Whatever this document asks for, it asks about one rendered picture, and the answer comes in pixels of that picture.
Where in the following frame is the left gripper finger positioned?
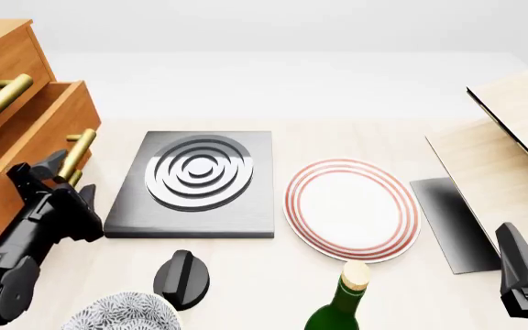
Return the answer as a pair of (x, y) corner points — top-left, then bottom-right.
(77, 183), (98, 215)
(30, 148), (69, 181)

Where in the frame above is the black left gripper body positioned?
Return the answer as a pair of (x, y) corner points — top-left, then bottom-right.
(5, 162), (92, 212)

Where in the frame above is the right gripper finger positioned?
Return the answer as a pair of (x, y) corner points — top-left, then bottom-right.
(494, 222), (528, 294)

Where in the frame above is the wooden drawer, pulled-out box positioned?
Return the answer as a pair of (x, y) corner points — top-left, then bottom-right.
(0, 80), (103, 204)

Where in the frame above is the wooden cabinet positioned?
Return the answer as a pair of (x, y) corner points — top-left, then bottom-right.
(0, 18), (103, 261)

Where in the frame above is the flat black stove plate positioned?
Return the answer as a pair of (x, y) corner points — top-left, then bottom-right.
(103, 129), (276, 240)

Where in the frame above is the pale wooden box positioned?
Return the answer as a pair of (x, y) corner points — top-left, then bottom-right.
(424, 60), (528, 256)

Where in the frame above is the patterned grey-white bowl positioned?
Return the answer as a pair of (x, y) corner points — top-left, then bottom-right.
(60, 291), (184, 330)

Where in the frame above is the round black stove knob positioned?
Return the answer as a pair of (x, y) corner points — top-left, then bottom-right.
(152, 249), (212, 312)

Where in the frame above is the bottle cork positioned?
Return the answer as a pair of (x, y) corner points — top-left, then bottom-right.
(340, 259), (372, 291)

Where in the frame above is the white plate with red rings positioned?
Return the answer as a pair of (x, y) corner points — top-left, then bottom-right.
(282, 158), (423, 264)

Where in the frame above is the green glass bottle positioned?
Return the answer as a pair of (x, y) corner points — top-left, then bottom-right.
(303, 280), (367, 330)

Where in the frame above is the long brass drawer handle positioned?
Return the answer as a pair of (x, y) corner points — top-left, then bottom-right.
(0, 72), (35, 129)

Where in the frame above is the wooden drawer, long brass handle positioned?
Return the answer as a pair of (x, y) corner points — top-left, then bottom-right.
(0, 32), (58, 154)

